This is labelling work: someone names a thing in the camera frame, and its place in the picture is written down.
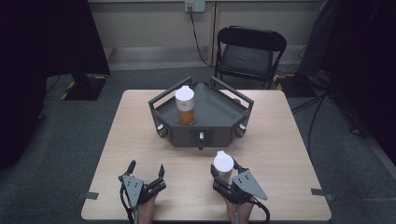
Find grey tape strip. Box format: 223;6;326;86
310;188;335;202
77;191;100;201

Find grey corner shelf rack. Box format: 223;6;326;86
148;75;255;148

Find plain dark curtain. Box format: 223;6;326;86
0;0;111;171

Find black folding chair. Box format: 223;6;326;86
214;25;288;91

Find person's right hand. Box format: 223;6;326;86
224;197;256;224

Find person's left hand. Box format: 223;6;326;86
135;193;159;224

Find black outlet cable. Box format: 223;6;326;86
188;11;217;68

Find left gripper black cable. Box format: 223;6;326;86
119;186;138;224

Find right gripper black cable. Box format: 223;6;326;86
248;198;271;224

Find black floor cables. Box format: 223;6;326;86
290;89;332;158

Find white bottle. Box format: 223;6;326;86
213;150;235;185

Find black stand base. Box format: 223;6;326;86
60;73;108;102
277;73;318;98

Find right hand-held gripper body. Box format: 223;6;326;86
212;170;269;205

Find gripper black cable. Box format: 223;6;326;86
248;198;271;224
119;186;138;224

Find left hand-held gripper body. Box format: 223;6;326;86
118;174;167;209

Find white-capped bottle with orange contents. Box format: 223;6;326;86
175;85;196;126

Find white wall outlet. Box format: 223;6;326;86
184;0;206;14

